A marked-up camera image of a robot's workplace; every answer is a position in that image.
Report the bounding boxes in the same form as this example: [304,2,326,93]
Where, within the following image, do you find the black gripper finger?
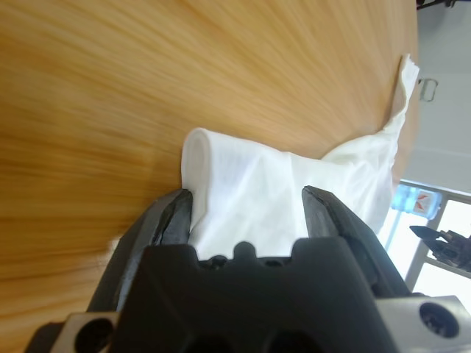
[87,187,195,314]

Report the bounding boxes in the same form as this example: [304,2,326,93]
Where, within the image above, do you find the white t-shirt with black logo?
[181,54,423,260]

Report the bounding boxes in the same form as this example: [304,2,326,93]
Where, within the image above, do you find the grey metal handle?
[418,76,439,101]

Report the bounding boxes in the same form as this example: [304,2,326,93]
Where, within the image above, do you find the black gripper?
[300,185,471,299]

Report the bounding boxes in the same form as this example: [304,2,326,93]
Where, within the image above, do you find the white window frame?
[382,178,471,295]

